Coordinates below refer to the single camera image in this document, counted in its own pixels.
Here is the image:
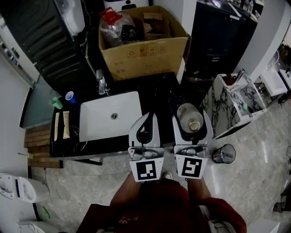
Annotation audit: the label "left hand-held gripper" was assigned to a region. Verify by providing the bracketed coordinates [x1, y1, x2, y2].
[127, 111, 165, 182]

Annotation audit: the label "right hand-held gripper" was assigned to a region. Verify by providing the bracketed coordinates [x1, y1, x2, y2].
[172, 109, 214, 180]

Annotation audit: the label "small clear glass bottle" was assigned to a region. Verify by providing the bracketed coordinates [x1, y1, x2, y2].
[176, 103, 204, 132]

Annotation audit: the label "person's right forearm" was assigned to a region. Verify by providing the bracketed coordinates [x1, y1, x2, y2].
[186, 177, 212, 204]

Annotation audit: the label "person's left forearm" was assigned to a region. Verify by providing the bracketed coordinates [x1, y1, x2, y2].
[110, 172, 143, 207]

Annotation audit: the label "marble-pattern vanity cabinet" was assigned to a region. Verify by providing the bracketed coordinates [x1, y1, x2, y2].
[200, 72, 268, 140]

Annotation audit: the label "black marble counter table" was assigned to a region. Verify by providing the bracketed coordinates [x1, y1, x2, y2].
[49, 72, 189, 160]

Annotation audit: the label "white rectangular sink basin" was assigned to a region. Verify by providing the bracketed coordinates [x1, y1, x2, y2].
[79, 91, 143, 142]

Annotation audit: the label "tall chrome faucet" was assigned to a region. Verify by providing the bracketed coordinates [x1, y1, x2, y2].
[96, 69, 111, 96]

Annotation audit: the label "person's red shirt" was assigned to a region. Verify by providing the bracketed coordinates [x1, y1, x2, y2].
[76, 178, 247, 233]

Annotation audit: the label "large cardboard box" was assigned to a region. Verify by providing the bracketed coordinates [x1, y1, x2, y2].
[98, 5, 191, 81]

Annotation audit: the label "beige tube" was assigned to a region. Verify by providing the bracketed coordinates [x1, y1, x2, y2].
[62, 111, 70, 139]

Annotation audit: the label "blue plastic cup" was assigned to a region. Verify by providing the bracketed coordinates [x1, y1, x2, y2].
[65, 91, 77, 105]

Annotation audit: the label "thin beige packet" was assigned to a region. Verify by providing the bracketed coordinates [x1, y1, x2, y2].
[54, 112, 60, 142]

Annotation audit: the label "green plastic cup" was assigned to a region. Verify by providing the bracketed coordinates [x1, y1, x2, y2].
[50, 96, 64, 110]

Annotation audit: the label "black ribbed metal appliance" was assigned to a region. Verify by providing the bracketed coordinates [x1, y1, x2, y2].
[0, 0, 75, 64]
[34, 41, 100, 98]

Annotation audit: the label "black cabinet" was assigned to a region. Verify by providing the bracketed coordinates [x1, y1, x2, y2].
[186, 0, 259, 78]

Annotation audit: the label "wooden pallet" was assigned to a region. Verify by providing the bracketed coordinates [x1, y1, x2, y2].
[24, 122, 64, 169]

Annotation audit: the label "small brown cardboard box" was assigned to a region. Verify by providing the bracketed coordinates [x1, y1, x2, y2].
[142, 12, 172, 41]

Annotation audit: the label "clear jug with red cap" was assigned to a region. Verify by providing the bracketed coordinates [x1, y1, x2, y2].
[99, 7, 137, 48]

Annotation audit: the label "white toilet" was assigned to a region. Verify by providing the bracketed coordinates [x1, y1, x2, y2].
[0, 173, 50, 204]

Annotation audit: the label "white round appliance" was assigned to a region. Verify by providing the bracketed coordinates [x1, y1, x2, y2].
[103, 0, 150, 12]

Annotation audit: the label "white plastic appliance panel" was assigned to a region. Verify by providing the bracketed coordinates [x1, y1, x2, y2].
[55, 0, 86, 36]

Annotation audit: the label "white framed door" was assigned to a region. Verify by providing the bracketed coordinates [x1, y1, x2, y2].
[0, 18, 40, 88]

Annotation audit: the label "black wire mesh bin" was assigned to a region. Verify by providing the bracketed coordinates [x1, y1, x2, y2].
[212, 143, 236, 164]

